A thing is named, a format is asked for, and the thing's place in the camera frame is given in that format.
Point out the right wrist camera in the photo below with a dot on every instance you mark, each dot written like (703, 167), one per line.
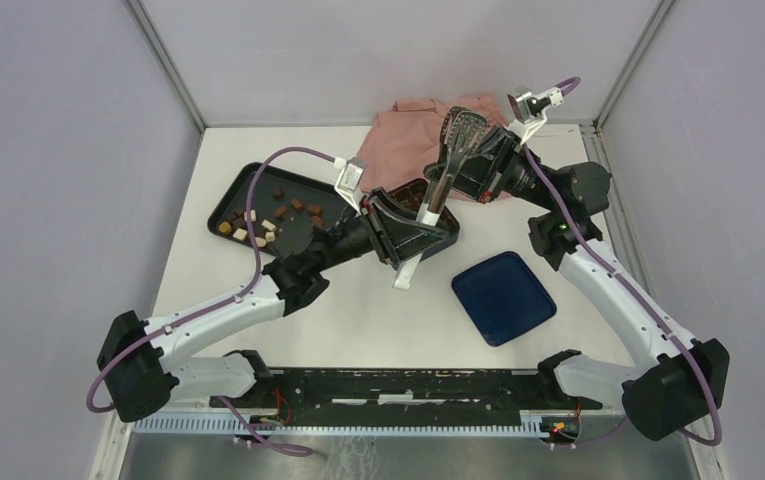
(529, 108)

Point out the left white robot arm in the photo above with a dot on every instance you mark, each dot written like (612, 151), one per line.
(147, 363)

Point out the pink cloth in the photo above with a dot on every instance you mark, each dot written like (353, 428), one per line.
(403, 140)

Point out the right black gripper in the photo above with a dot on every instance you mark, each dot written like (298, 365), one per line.
(484, 175)

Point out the black chocolate tray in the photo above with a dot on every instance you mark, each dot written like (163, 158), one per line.
(282, 213)

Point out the blue box lid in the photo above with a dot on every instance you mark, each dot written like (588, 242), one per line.
(503, 298)

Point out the silver metal tongs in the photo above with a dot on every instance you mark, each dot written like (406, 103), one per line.
(459, 133)

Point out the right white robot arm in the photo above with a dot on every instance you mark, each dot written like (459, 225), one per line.
(675, 378)

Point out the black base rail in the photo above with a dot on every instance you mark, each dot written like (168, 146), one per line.
(334, 397)

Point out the blue chocolate box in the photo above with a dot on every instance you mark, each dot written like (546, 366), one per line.
(410, 197)

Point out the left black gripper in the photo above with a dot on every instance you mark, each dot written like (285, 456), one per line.
(398, 239)

